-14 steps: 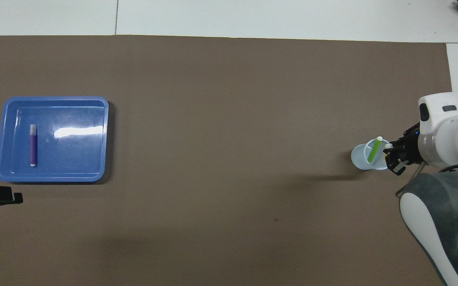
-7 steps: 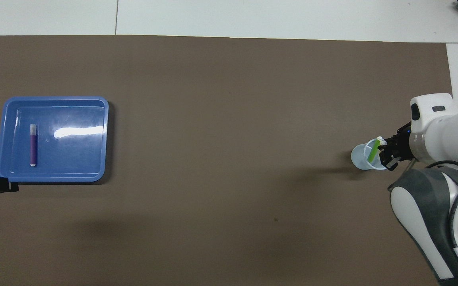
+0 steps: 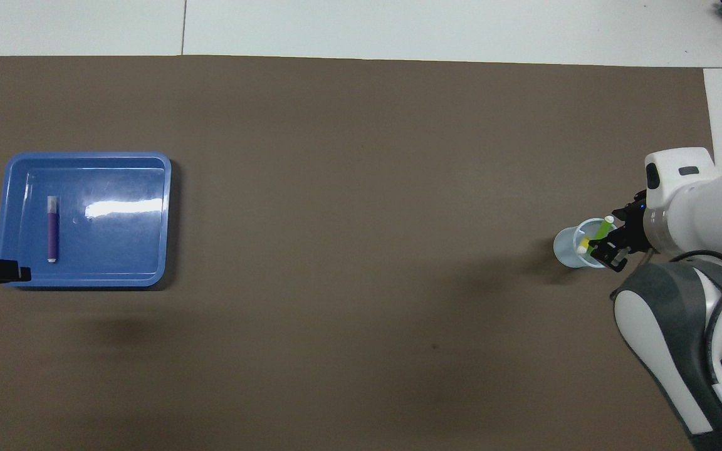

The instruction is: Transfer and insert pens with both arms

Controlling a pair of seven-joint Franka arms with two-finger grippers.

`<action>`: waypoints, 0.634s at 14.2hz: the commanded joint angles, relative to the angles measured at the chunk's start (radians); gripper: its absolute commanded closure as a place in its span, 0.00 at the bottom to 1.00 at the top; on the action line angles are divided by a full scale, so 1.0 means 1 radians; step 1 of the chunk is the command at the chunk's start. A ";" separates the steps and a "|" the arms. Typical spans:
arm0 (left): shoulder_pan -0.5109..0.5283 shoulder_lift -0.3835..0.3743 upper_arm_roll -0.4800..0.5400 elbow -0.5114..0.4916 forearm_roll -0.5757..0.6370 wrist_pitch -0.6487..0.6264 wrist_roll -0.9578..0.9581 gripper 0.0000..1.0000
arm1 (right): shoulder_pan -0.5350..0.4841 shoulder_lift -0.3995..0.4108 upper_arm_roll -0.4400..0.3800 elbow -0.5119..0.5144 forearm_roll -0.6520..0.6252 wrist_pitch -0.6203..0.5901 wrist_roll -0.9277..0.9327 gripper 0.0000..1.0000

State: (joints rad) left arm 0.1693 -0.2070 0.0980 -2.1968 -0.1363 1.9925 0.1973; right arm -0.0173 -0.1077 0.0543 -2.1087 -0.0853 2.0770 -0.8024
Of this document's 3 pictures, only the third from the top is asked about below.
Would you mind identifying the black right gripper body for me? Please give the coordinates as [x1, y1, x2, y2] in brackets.
[615, 191, 653, 251]

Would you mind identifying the green marker pen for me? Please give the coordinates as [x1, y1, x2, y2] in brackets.
[590, 216, 615, 250]

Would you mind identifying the translucent white plastic cup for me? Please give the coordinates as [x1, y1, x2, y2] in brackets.
[553, 218, 620, 269]

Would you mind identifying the purple marker pen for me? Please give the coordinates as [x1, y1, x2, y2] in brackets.
[46, 196, 60, 263]

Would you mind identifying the blue plastic tray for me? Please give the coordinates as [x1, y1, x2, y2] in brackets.
[0, 152, 172, 288]

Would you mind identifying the brown table mat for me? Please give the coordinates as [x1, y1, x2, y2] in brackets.
[0, 55, 722, 451]

